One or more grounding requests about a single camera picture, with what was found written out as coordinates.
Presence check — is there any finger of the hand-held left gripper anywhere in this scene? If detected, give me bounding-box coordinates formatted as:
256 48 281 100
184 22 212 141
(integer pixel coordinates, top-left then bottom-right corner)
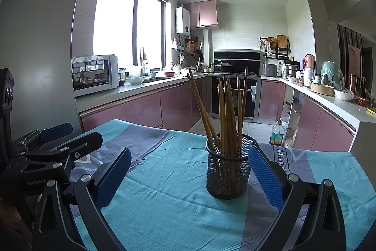
19 131 103 174
12 122 73 151

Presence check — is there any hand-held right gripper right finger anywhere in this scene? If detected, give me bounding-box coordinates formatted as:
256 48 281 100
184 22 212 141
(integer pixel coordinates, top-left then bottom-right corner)
248 146 347 251

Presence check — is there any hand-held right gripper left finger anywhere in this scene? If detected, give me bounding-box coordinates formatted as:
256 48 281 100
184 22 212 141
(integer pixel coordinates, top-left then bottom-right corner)
32 147 132 251

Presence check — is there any black mesh holder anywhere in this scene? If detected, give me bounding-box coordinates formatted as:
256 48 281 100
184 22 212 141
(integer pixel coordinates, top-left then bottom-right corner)
205 133 255 199

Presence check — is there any bunch of wooden chopsticks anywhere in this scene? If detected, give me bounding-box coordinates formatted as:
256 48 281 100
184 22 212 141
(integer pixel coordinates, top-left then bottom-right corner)
187 68 249 193

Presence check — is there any cooking oil bottle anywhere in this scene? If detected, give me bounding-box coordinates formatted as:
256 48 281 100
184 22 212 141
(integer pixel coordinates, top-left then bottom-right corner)
270 119 283 146

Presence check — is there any teal grey tablecloth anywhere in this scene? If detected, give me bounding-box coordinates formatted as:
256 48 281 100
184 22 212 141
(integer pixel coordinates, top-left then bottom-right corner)
48 119 376 251

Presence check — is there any pink base cabinet row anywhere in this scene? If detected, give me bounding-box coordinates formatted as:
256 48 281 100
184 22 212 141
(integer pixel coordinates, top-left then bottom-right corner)
294 95 357 153
79 75 212 134
258 80 285 122

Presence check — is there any white microwave oven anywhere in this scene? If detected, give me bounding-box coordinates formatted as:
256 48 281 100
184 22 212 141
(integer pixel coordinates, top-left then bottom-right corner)
71 55 119 97

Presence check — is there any black built-in oven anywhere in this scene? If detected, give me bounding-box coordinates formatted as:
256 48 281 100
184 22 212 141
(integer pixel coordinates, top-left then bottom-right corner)
211 75 262 124

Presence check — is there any kitchen faucet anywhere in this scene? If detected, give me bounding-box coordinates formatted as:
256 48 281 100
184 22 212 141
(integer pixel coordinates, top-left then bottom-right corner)
140 47 147 75

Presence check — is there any round bamboo steamer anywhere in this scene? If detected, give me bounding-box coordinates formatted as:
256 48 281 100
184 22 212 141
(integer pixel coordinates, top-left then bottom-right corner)
311 82 335 97

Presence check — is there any stainless steamer pot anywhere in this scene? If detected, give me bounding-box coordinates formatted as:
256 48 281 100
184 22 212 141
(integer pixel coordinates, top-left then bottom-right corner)
284 63 300 79

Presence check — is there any white plastic bag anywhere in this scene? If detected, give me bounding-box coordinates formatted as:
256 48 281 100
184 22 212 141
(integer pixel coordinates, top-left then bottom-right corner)
334 89 355 101

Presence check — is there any pot with glass lid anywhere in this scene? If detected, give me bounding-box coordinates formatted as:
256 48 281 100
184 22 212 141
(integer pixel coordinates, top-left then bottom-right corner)
215 61 234 73

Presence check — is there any black range hood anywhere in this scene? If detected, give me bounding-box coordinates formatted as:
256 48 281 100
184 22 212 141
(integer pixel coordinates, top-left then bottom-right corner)
214 49 261 75

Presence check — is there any green mesh food cover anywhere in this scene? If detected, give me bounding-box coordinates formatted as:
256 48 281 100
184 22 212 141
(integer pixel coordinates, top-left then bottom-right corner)
320 61 344 90

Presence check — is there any pink thermos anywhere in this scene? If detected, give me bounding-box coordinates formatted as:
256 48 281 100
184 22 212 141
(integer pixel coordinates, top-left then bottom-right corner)
304 54 315 72

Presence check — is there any kitchen window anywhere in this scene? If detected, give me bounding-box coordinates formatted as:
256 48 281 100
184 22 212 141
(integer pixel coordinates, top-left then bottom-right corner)
93 0 170 75

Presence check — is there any brown wooden board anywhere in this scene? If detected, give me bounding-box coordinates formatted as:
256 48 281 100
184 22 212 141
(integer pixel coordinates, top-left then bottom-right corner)
347 44 362 75

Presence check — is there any dark striped curtain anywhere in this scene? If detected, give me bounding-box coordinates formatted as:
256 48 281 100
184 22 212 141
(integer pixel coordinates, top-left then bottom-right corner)
337 24 365 87

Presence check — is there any white water heater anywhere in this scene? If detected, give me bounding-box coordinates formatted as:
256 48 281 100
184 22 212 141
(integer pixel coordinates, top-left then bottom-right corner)
176 7 191 34

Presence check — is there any black wall rack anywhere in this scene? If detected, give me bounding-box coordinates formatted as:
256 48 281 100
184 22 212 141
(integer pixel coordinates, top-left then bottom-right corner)
259 36 291 60

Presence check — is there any pink wall cabinet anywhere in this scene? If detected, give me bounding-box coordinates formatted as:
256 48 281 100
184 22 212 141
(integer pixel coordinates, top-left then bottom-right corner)
184 0 219 28

